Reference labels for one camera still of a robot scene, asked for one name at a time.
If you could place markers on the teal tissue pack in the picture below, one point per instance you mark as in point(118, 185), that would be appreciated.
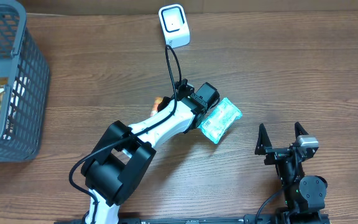
point(219, 121)

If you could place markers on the grey plastic mesh basket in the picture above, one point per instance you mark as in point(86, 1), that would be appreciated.
point(25, 93)

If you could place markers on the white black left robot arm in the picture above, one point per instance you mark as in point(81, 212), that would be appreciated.
point(123, 154)

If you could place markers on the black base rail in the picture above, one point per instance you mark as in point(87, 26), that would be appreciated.
point(246, 219)

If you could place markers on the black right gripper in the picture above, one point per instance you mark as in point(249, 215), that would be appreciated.
point(263, 148)

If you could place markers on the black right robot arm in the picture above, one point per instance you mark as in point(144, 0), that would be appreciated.
point(304, 194)

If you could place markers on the white barcode scanner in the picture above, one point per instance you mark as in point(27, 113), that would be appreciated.
point(174, 25)

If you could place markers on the orange snack box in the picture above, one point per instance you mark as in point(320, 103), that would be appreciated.
point(154, 110)

